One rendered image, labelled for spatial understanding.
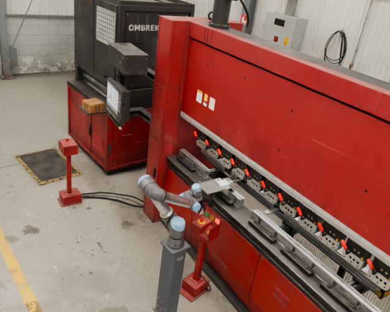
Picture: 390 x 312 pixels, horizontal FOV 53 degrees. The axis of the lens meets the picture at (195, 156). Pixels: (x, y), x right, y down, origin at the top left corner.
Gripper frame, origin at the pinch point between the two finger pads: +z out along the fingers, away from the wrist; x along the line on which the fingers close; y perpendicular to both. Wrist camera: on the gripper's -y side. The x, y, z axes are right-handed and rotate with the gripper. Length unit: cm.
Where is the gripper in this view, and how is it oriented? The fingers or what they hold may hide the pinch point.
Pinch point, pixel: (202, 212)
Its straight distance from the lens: 342.3
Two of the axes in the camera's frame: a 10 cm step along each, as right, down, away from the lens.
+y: -6.7, 5.5, -5.0
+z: 1.1, 7.4, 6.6
